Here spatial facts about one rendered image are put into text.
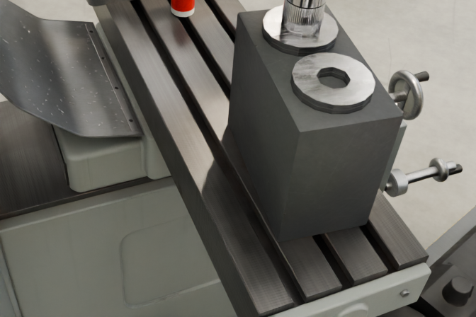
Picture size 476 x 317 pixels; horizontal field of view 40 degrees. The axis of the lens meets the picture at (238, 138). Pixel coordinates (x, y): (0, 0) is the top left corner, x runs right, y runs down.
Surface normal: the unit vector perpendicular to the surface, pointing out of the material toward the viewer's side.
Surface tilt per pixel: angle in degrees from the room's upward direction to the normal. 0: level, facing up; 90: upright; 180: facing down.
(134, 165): 90
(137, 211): 90
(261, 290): 0
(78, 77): 16
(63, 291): 90
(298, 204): 90
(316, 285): 0
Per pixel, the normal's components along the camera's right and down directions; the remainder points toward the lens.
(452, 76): 0.07, -0.71
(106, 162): 0.40, 0.66
